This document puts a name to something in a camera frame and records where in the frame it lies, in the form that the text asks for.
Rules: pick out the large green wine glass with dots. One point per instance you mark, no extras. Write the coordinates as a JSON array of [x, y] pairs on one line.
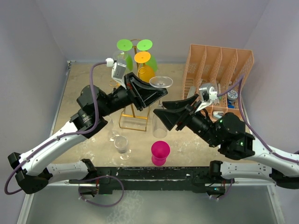
[[146, 45]]

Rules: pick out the pink plastic goblet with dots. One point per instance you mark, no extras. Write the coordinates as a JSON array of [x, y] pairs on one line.
[[160, 151]]

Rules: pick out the yellow plastic goblet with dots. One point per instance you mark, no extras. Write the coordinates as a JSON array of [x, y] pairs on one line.
[[145, 72]]

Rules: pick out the round blue tin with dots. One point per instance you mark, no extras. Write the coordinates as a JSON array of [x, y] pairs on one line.
[[232, 95]]

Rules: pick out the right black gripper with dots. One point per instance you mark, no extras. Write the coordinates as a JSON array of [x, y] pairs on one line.
[[169, 118]]

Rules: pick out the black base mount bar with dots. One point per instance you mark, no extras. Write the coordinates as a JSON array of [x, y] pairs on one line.
[[194, 179]]

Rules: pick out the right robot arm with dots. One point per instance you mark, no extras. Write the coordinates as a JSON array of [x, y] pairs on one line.
[[229, 135]]

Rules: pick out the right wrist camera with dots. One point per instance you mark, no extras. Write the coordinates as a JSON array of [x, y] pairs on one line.
[[207, 95]]

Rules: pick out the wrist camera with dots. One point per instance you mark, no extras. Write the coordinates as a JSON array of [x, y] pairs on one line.
[[207, 95], [118, 70]]

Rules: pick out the orange plastic desk organizer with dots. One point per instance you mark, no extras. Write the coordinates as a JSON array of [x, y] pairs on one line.
[[219, 66]]

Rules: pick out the white blue tape dispenser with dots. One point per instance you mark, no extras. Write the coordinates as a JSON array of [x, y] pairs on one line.
[[218, 114]]

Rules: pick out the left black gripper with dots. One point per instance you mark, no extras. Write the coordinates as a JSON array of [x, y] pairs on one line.
[[141, 93]]

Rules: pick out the small green wine glass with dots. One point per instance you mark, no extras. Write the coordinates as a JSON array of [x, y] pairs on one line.
[[125, 45]]

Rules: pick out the gold wire glass rack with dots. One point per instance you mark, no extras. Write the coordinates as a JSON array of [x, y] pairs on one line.
[[130, 118]]

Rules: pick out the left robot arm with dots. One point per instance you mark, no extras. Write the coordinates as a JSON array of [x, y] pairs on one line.
[[34, 169]]

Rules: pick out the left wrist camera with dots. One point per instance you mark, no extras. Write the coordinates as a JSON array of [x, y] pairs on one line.
[[118, 70]]

